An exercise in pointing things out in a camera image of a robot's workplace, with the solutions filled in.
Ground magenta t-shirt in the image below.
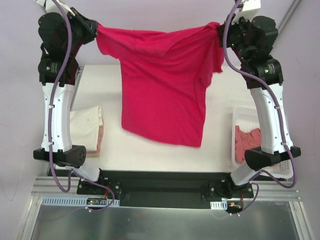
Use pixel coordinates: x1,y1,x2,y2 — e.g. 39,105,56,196
96,22,224,148

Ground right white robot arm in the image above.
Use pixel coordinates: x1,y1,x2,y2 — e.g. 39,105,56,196
218,13,301,198

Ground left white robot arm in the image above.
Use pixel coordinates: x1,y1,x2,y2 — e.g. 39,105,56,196
33,7,106,195

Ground white plastic basket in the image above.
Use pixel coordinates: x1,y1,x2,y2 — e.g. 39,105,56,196
231,105,293,179

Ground salmon pink t-shirt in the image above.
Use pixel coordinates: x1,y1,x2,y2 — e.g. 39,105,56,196
234,125,281,167

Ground left aluminium frame post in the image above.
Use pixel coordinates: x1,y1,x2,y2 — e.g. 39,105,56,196
70,66,84,111

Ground aluminium frame post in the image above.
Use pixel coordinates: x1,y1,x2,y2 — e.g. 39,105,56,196
277,0,302,34
70,66,84,111

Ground right aluminium frame post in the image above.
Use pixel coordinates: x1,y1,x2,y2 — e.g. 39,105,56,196
277,0,302,34

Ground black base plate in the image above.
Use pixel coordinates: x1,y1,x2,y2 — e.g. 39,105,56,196
76,170,254,209

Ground right white cable duct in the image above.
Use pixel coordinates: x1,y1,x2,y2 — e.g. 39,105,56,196
210,200,228,211

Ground white cable duct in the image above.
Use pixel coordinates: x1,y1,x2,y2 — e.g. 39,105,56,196
42,196,120,208
210,200,228,211

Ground left white cable duct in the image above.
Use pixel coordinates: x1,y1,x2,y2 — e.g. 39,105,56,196
42,196,120,208

